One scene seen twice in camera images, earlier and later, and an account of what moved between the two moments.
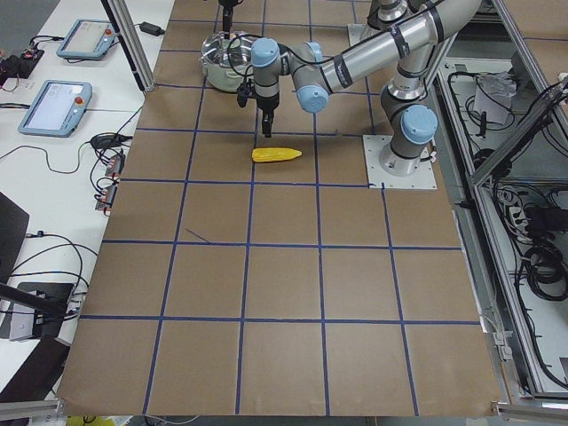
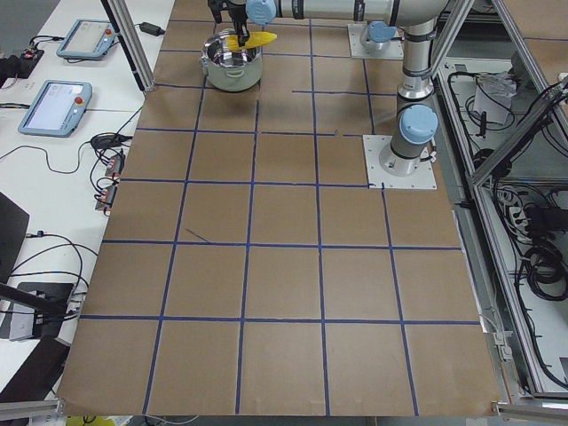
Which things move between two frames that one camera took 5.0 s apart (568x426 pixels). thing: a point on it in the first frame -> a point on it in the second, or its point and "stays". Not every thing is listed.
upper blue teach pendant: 88,39 stays
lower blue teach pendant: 57,109 stays
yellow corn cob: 262,154 -> 245,40
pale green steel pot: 226,63 stays
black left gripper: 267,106 -> 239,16
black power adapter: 150,28 stays
